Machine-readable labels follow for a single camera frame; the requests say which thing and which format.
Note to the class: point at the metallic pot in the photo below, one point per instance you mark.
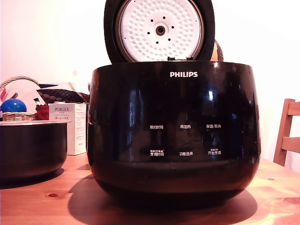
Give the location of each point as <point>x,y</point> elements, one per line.
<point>30,150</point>

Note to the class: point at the black Philips rice cooker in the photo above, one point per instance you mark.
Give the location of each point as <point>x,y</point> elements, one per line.
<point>173,105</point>

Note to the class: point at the black rice cooker lid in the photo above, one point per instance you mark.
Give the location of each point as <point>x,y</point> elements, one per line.
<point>110,35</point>

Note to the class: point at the red black patterned cloth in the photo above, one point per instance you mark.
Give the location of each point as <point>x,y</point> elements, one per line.
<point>63,95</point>

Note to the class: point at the white Porlex box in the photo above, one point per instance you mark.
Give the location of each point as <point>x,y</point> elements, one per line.
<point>62,131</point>

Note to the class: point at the red knitted item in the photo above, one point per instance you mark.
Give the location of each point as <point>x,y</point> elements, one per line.
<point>42,113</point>

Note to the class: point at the white plastic bag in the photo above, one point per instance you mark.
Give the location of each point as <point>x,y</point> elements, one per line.
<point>25,92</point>

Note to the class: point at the wicker basket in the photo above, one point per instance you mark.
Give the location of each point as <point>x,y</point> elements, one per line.
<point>16,116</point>

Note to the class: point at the blue ball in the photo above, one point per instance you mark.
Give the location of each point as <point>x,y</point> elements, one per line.
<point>12,106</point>

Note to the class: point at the wooden chair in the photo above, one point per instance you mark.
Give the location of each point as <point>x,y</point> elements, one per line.
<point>287,140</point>

